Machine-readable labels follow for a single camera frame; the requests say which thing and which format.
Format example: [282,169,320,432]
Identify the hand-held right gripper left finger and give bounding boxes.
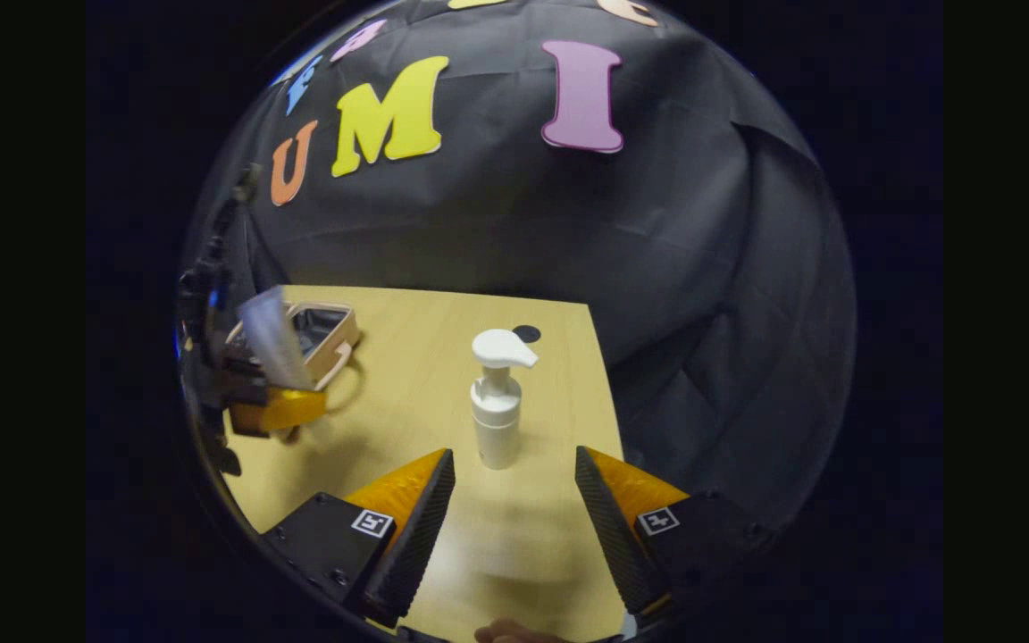
[263,448,456,629]

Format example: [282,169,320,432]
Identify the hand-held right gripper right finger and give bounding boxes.
[575,446,773,626]

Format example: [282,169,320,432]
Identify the white skin care tube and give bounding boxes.
[238,286,318,393]

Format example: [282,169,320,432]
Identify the white pump bottle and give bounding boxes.
[470,329,540,471]

